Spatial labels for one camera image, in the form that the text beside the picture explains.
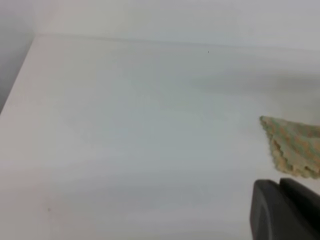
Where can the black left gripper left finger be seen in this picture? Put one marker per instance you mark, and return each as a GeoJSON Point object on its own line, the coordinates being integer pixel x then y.
{"type": "Point", "coordinates": [273, 216]}

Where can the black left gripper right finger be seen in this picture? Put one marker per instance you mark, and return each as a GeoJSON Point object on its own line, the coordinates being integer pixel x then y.
{"type": "Point", "coordinates": [306, 201]}

